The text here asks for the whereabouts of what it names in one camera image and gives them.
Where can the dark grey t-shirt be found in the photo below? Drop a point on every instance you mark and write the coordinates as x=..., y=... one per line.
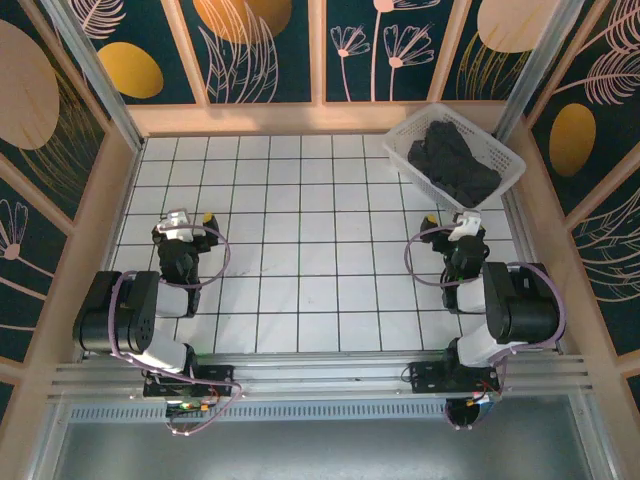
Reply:
x=450, y=142
x=425, y=165

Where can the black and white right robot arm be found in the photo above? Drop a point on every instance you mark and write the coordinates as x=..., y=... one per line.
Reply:
x=525, y=310

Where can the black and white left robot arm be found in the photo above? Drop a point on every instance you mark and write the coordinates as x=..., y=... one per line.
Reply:
x=105, y=320

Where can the white plastic basket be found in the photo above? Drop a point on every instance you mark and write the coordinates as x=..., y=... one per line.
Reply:
x=500, y=155

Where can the grey metal sheet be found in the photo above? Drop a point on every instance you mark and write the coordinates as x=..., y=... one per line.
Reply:
x=320, y=450

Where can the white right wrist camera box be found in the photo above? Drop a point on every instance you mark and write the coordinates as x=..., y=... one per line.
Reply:
x=467, y=224

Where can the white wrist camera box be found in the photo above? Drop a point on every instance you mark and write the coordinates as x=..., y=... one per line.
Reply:
x=467, y=224
x=175, y=225

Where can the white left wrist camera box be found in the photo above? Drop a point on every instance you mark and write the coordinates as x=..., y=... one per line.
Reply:
x=175, y=225

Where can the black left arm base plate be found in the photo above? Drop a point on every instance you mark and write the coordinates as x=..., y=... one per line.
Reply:
x=215, y=377

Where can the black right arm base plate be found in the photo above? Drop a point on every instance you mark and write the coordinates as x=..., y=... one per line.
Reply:
x=430, y=375

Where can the light wooden enclosure frame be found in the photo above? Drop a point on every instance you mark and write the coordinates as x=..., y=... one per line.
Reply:
x=300, y=120

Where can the dark floral wall panel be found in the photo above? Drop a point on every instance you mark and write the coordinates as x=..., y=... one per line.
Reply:
x=390, y=50
x=612, y=265
x=35, y=110
x=490, y=55
x=245, y=55
x=595, y=110
x=25, y=260
x=130, y=60

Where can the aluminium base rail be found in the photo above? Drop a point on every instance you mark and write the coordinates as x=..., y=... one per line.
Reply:
x=320, y=372

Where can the aluminium frame post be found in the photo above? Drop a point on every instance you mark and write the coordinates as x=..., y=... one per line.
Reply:
x=540, y=65
x=95, y=75

